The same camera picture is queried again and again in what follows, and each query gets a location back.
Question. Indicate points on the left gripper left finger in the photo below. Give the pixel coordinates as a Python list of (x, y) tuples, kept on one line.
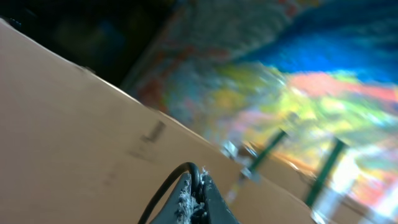
[(181, 207)]

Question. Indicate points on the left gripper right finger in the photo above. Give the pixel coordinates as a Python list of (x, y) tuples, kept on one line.
[(215, 209)]

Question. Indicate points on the cardboard barrier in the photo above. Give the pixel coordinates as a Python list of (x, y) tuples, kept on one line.
[(75, 149)]

